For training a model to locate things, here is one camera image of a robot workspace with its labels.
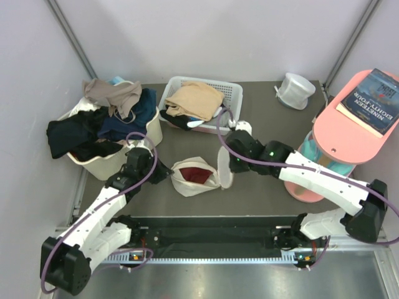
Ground dark red bra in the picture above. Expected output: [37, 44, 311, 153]
[180, 167, 213, 184]

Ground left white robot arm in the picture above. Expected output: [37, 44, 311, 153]
[40, 147, 173, 295]

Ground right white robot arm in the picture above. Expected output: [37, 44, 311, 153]
[224, 121, 387, 247]

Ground cream laundry hamper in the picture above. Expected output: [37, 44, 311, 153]
[57, 80, 163, 181]

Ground grey garment in basket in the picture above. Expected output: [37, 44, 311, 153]
[202, 112, 230, 127]

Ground black white sock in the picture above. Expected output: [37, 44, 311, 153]
[164, 105, 229, 130]

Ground white perforated plastic basket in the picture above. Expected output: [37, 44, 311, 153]
[158, 76, 243, 136]

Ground teal item under table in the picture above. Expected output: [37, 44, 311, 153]
[299, 131, 355, 176]

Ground beige folded garment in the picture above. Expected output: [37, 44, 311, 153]
[165, 81, 224, 121]

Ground taupe garment on hamper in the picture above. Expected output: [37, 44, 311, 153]
[82, 78, 142, 120]

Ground black garment pile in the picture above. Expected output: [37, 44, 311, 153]
[46, 108, 122, 162]

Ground pink two-tier side table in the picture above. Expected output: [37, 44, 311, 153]
[284, 69, 399, 203]

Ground dark blue paperback book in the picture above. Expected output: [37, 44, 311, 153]
[336, 69, 398, 138]

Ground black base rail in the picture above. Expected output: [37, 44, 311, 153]
[105, 216, 328, 259]

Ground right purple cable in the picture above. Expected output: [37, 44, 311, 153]
[216, 107, 399, 270]

